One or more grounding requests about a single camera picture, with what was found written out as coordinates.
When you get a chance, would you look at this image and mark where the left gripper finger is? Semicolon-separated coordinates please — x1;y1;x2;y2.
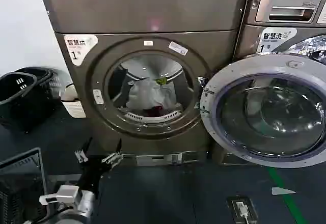
74;137;93;163
101;138;123;169

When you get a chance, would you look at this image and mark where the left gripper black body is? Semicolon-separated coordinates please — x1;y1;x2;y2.
76;155;113;192

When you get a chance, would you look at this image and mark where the red garment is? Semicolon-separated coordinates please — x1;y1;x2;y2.
144;104;165;117

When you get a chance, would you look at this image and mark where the white cloth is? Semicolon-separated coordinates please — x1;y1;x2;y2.
126;77;178;110

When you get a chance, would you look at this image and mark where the black basket with grey rim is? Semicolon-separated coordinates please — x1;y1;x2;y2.
0;71;56;134

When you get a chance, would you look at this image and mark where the black plastic laundry basket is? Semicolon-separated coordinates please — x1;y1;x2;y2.
15;66;63;102

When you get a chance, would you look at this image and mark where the floor socket box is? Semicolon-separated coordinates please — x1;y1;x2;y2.
226;195;256;224

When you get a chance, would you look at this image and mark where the grey front-load dryer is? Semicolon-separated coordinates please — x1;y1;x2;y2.
40;0;247;156

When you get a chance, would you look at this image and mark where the round glass dryer door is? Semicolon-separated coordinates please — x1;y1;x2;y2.
200;54;326;169

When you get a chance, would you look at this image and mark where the white floor tape piece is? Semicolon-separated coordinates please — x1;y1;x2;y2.
271;187;297;197

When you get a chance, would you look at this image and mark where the green floor tape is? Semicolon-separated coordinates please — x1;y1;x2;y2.
266;166;314;224

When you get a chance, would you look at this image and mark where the dark mesh basket grey frame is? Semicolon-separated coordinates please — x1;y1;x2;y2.
0;147;49;224

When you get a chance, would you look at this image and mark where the white plug with cable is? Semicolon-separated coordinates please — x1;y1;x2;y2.
236;201;250;224

